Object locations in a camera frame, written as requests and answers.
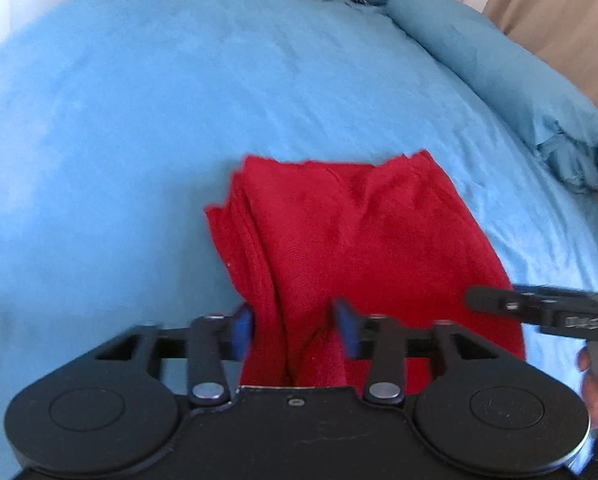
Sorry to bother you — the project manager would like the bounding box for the blue duvet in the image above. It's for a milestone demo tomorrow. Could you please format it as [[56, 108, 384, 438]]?
[[383, 0, 598, 194]]

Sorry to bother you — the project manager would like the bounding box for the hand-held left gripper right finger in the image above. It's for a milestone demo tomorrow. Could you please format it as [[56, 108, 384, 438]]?
[[332, 297, 501, 406]]

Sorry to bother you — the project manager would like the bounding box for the red knit sweater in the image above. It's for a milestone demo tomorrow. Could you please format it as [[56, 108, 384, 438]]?
[[204, 149, 528, 391]]

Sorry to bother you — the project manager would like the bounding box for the blue bed sheet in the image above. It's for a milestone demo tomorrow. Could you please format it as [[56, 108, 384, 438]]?
[[0, 0, 598, 461]]

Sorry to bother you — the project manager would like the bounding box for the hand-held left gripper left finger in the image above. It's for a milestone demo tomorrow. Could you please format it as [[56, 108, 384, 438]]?
[[86, 302, 256, 409]]

